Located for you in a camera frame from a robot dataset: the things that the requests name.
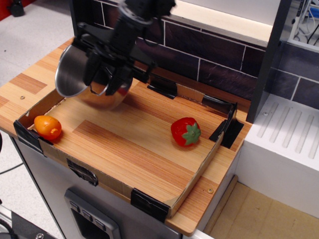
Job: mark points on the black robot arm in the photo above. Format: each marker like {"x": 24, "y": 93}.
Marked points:
{"x": 145, "y": 9}

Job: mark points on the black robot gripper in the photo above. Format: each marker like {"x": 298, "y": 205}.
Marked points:
{"x": 117, "y": 48}

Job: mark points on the red plastic toy strawberry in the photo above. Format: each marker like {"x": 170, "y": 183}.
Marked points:
{"x": 185, "y": 131}

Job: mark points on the grey toy oven panel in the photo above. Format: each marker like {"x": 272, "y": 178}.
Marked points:
{"x": 90, "y": 221}

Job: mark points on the white toy sink drainboard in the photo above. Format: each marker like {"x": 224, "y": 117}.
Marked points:
{"x": 280, "y": 154}

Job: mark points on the orange plastic toy fruit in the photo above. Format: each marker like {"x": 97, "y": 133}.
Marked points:
{"x": 48, "y": 127}

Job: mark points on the cardboard fence with black tape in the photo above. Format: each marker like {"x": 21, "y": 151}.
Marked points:
{"x": 131, "y": 152}

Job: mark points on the shiny metal pot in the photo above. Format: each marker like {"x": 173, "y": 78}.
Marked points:
{"x": 69, "y": 81}

